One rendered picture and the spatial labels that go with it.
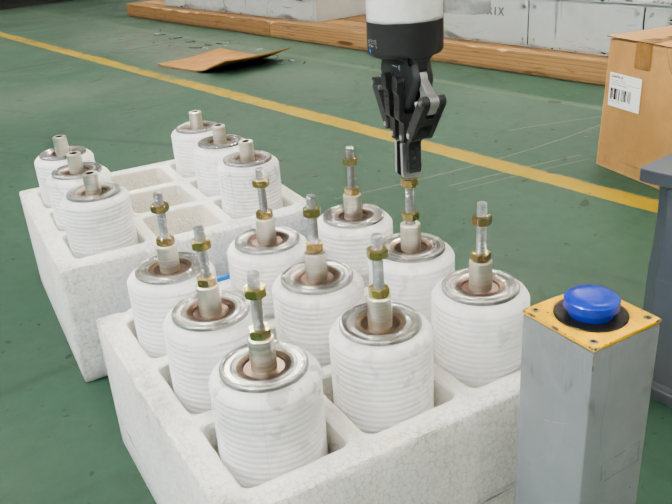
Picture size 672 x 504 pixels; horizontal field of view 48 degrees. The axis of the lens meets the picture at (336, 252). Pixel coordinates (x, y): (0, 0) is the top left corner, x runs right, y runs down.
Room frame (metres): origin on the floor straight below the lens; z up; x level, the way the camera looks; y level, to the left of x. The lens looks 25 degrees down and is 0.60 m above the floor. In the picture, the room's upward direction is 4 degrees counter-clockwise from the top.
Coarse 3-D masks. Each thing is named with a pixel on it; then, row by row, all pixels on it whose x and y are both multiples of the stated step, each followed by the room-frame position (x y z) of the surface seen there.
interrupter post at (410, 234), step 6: (402, 222) 0.76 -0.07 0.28; (402, 228) 0.75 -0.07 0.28; (408, 228) 0.75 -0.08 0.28; (414, 228) 0.75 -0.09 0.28; (420, 228) 0.75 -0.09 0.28; (402, 234) 0.75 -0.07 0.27; (408, 234) 0.75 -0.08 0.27; (414, 234) 0.74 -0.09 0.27; (420, 234) 0.75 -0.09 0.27; (402, 240) 0.75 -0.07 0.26; (408, 240) 0.75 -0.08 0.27; (414, 240) 0.74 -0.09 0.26; (420, 240) 0.75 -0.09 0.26; (402, 246) 0.75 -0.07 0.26; (408, 246) 0.75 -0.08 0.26; (414, 246) 0.74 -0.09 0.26; (420, 246) 0.75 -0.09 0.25
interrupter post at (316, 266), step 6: (306, 252) 0.70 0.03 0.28; (324, 252) 0.70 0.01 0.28; (306, 258) 0.69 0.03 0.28; (312, 258) 0.69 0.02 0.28; (318, 258) 0.69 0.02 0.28; (324, 258) 0.69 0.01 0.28; (306, 264) 0.69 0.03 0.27; (312, 264) 0.69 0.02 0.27; (318, 264) 0.69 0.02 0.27; (324, 264) 0.69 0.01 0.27; (306, 270) 0.69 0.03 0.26; (312, 270) 0.69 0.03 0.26; (318, 270) 0.69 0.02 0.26; (324, 270) 0.69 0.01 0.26; (306, 276) 0.70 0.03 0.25; (312, 276) 0.69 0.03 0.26; (318, 276) 0.69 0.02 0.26; (324, 276) 0.69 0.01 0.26; (318, 282) 0.69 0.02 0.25
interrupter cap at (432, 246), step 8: (384, 240) 0.77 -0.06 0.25; (392, 240) 0.77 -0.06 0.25; (400, 240) 0.77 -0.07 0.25; (424, 240) 0.77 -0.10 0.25; (432, 240) 0.77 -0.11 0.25; (440, 240) 0.76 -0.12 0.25; (392, 248) 0.75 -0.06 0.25; (400, 248) 0.76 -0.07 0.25; (424, 248) 0.75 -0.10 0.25; (432, 248) 0.74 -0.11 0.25; (440, 248) 0.74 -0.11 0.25; (392, 256) 0.73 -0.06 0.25; (400, 256) 0.73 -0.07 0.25; (408, 256) 0.73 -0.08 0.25; (416, 256) 0.73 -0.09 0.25; (424, 256) 0.73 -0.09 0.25; (432, 256) 0.72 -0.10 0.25
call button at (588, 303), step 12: (576, 288) 0.49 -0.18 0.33; (588, 288) 0.49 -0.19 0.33; (600, 288) 0.49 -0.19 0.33; (564, 300) 0.48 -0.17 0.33; (576, 300) 0.48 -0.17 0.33; (588, 300) 0.47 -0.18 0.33; (600, 300) 0.47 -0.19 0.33; (612, 300) 0.47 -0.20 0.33; (576, 312) 0.47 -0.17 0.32; (588, 312) 0.46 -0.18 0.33; (600, 312) 0.46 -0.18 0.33; (612, 312) 0.46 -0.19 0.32
